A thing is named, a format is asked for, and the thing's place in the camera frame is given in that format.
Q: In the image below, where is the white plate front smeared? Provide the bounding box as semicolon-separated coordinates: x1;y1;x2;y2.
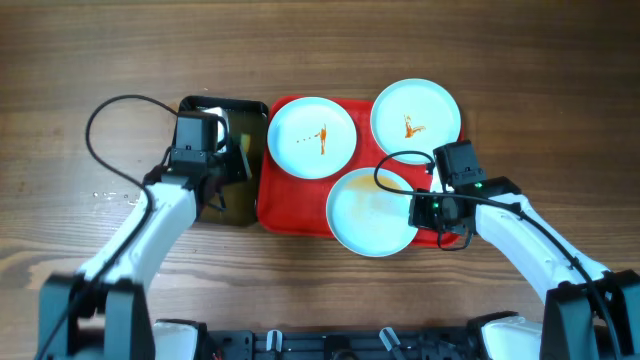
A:
326;167;418;257

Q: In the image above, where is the white plate dotted sauce streak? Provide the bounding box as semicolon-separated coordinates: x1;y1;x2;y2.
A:
267;97;357;180

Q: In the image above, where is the white plate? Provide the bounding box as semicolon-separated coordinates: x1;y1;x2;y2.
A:
370;78;462;165

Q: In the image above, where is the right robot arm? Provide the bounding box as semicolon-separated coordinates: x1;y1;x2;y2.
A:
409;178;639;359

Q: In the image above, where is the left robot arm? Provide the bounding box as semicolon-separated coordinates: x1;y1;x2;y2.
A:
36;145;251;359

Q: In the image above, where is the black water tray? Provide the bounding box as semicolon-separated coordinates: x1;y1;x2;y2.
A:
178;95;269;227

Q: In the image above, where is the red serving tray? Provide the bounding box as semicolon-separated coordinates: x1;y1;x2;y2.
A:
256;98;437;248

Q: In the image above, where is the right black cable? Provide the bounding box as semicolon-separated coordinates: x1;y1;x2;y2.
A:
373;150;624;360

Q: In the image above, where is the black cable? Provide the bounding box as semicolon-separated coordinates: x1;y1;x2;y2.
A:
373;150;624;360
34;94;181;360

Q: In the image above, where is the left black cable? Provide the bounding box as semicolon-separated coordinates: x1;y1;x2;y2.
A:
34;94;181;360

